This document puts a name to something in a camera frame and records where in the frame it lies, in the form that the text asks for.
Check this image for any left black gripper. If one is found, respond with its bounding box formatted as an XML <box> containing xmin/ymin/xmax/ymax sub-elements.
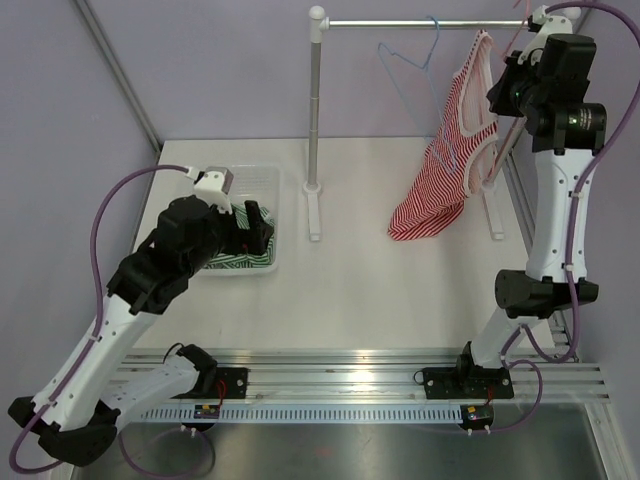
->
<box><xmin>183</xmin><ymin>198</ymin><xmax>274</xmax><ymax>277</ymax></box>

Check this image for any green striped tank top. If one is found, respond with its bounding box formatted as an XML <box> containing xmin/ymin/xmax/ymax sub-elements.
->
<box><xmin>204</xmin><ymin>205</ymin><xmax>276</xmax><ymax>272</ymax></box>

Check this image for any red striped tank top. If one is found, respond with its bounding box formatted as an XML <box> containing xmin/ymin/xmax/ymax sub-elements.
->
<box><xmin>387</xmin><ymin>30</ymin><xmax>499</xmax><ymax>241</ymax></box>

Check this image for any blue wire hanger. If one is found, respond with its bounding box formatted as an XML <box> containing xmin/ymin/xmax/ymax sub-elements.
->
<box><xmin>377</xmin><ymin>16</ymin><xmax>444</xmax><ymax>144</ymax></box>

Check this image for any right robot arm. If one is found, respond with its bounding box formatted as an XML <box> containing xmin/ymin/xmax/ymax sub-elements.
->
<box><xmin>444</xmin><ymin>33</ymin><xmax>607</xmax><ymax>399</ymax></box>

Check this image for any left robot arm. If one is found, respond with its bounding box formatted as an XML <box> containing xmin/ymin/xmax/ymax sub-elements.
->
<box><xmin>8</xmin><ymin>195</ymin><xmax>274</xmax><ymax>466</ymax></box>

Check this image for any clear plastic basket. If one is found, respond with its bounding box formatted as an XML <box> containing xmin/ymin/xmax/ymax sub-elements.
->
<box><xmin>198</xmin><ymin>165</ymin><xmax>282</xmax><ymax>277</ymax></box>

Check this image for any silver clothes rack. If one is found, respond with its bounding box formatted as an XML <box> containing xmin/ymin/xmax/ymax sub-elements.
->
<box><xmin>302</xmin><ymin>1</ymin><xmax>581</xmax><ymax>242</ymax></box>

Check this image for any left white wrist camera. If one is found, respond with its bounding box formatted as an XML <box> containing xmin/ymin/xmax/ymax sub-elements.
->
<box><xmin>186</xmin><ymin>167</ymin><xmax>234</xmax><ymax>214</ymax></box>

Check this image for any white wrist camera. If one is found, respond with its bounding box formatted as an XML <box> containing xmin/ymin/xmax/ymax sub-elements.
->
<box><xmin>186</xmin><ymin>167</ymin><xmax>234</xmax><ymax>214</ymax></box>
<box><xmin>517</xmin><ymin>5</ymin><xmax>573</xmax><ymax>65</ymax></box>

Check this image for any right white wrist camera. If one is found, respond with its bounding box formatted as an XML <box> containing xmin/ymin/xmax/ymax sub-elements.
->
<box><xmin>517</xmin><ymin>5</ymin><xmax>573</xmax><ymax>65</ymax></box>

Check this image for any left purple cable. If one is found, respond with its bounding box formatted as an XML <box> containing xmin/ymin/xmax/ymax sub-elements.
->
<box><xmin>9</xmin><ymin>166</ymin><xmax>194</xmax><ymax>474</ymax></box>

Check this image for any aluminium mounting rail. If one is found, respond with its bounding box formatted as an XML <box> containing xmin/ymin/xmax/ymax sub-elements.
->
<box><xmin>114</xmin><ymin>319</ymin><xmax>612</xmax><ymax>404</ymax></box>

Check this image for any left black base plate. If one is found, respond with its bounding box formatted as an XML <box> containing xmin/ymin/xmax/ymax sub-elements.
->
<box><xmin>213</xmin><ymin>367</ymin><xmax>249</xmax><ymax>400</ymax></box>

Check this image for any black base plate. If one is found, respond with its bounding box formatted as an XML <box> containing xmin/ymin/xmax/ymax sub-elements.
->
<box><xmin>421</xmin><ymin>367</ymin><xmax>514</xmax><ymax>400</ymax></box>
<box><xmin>213</xmin><ymin>367</ymin><xmax>249</xmax><ymax>400</ymax></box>

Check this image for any white slotted cable duct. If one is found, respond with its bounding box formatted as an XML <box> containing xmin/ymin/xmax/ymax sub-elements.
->
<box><xmin>141</xmin><ymin>404</ymin><xmax>462</xmax><ymax>424</ymax></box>

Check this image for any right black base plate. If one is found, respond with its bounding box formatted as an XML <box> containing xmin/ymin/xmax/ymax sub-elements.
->
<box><xmin>421</xmin><ymin>367</ymin><xmax>514</xmax><ymax>400</ymax></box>

